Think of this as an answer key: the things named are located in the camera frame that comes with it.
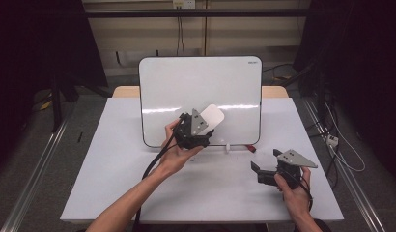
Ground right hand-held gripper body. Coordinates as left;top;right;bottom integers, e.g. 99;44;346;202
257;148;319;190

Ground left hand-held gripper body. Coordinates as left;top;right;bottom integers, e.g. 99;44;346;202
173;108;211;151

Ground white whiteboard eraser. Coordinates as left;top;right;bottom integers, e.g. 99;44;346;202
199;103;226;136

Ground person's left hand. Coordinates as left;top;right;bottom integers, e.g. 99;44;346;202
155;119;205;178

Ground person's right hand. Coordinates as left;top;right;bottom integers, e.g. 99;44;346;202
273;166;313;220

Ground white table cover sheet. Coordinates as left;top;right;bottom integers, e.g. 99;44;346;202
60;96;345;225

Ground white power adapter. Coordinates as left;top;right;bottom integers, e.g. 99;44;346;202
325;133;340;148

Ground wooden table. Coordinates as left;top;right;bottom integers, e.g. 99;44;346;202
111;85;290;99

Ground black curtain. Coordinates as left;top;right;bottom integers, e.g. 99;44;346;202
0;0;108;175
292;0;396;185

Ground black horizontal metal bar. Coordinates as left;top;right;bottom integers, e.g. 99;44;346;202
84;9;311;18

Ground black metal stand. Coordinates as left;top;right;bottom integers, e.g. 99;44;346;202
49;72;113;133

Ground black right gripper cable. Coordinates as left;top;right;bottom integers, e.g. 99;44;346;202
287;170;314;212

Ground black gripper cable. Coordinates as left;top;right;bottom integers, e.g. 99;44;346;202
287;170;314;212
133;119;184;232

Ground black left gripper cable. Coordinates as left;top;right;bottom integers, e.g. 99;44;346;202
133;119;184;232

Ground black floor cables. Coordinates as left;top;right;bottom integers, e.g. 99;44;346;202
306;93;342;191

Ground white whiteboard with black frame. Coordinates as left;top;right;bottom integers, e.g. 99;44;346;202
138;56;263;149

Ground silver metal floor rail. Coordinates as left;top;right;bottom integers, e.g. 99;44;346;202
300;96;388;232
0;105;76;232

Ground white cable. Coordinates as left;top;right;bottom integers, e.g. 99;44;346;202
324;101;367;173

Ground black hanging cable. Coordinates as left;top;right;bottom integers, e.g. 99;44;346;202
176;16;184;56

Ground white wall outlet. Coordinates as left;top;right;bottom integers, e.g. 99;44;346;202
172;0;197;10

